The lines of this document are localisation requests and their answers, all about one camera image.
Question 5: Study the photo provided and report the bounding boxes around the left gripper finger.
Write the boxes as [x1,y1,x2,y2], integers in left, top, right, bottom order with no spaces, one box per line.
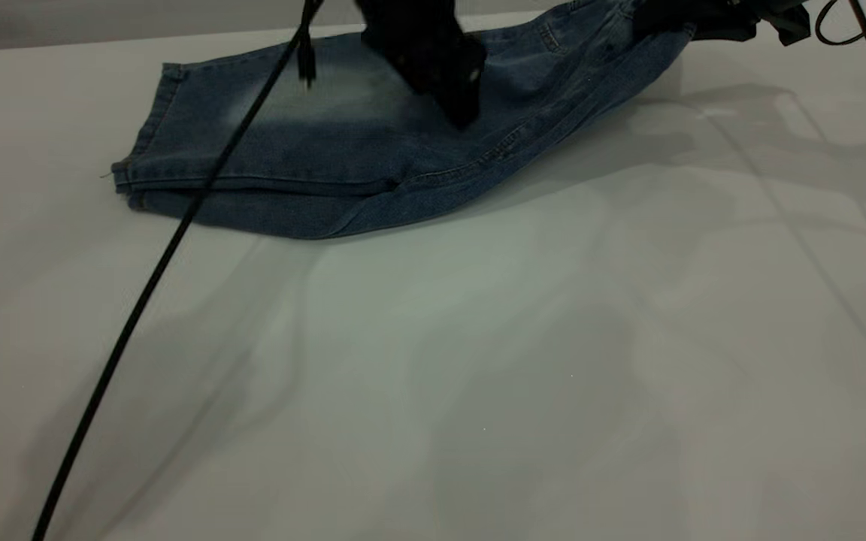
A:
[354,0,490,132]

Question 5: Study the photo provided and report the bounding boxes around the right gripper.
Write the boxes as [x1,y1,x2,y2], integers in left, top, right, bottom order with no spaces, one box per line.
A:
[632,0,813,46]

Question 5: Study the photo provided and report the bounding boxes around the black cable with USB plug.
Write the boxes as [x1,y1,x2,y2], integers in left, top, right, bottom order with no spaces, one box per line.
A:
[296,0,319,92]

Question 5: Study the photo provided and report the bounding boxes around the blue denim shorts with print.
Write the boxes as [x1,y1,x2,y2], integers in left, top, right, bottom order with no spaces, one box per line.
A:
[101,0,698,241]

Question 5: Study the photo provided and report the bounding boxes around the thin black looped cable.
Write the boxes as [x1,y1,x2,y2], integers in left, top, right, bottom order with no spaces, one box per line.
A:
[815,0,866,47]

